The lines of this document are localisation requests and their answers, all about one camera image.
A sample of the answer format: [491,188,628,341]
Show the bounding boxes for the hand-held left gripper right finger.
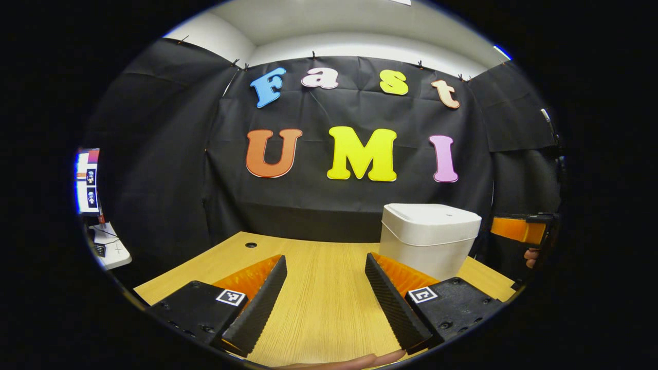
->
[364,251,507,353]

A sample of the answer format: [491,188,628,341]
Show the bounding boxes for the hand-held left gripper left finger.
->
[147,253,288,359]

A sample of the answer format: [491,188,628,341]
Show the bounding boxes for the white desktop garbage bin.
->
[379,203,482,282]

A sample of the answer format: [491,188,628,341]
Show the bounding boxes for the wooden desktop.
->
[134,231,516,368]

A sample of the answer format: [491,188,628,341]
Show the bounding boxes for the white side table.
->
[90,222,133,270]

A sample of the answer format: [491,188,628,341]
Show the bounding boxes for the black backdrop cloth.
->
[82,37,563,288]

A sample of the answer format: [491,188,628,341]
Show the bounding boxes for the computer monitor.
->
[76,148,102,215]

